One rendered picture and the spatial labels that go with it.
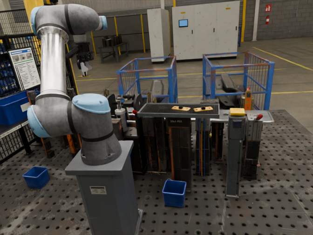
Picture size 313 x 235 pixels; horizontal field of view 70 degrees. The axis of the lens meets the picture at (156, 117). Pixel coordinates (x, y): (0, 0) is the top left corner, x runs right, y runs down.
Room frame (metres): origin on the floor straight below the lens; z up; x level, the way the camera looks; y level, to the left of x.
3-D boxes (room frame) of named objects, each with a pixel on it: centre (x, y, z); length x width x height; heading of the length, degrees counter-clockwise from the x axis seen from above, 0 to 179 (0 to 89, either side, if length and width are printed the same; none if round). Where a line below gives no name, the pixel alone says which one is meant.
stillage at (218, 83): (3.51, -1.25, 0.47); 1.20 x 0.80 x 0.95; 173
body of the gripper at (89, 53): (1.50, 0.43, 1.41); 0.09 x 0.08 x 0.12; 73
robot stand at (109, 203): (0.74, 0.22, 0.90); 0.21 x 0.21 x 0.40; 82
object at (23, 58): (1.76, 0.96, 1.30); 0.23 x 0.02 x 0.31; 163
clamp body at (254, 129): (1.04, -0.50, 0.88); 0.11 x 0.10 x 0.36; 163
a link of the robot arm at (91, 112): (0.74, 0.23, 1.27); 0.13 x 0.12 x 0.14; 96
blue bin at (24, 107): (1.47, 0.93, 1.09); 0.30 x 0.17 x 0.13; 158
